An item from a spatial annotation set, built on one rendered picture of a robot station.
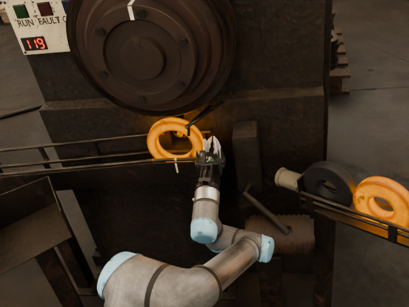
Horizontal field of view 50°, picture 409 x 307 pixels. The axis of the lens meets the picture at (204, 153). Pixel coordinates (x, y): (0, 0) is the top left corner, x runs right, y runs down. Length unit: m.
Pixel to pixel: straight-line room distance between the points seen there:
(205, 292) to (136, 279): 0.15
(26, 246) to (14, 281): 0.81
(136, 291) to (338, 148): 1.86
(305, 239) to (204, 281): 0.54
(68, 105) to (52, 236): 0.44
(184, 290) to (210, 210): 0.36
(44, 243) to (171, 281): 0.64
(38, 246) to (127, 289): 0.57
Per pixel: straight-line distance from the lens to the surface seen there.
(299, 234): 1.43
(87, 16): 1.25
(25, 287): 2.27
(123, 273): 0.99
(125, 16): 1.14
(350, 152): 2.60
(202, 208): 1.24
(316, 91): 1.42
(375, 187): 1.20
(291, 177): 1.35
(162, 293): 0.94
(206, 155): 1.34
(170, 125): 1.40
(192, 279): 0.96
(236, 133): 1.37
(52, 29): 1.49
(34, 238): 1.53
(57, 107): 1.60
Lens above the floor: 1.58
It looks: 37 degrees down
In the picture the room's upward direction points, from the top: 10 degrees counter-clockwise
